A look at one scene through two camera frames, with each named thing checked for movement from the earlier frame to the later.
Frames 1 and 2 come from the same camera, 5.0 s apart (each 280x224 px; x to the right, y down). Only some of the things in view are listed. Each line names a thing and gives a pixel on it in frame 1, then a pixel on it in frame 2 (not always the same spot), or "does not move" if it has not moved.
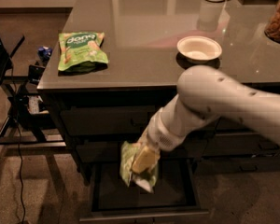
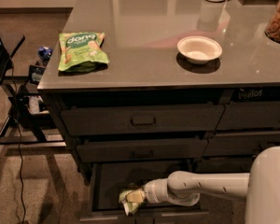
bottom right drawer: (241, 164) does not move
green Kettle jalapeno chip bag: (145, 179) to (130, 207)
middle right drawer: (240, 145) does not move
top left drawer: (106, 120) does not move
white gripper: (160, 136) to (151, 191)
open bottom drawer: (175, 195) does not move
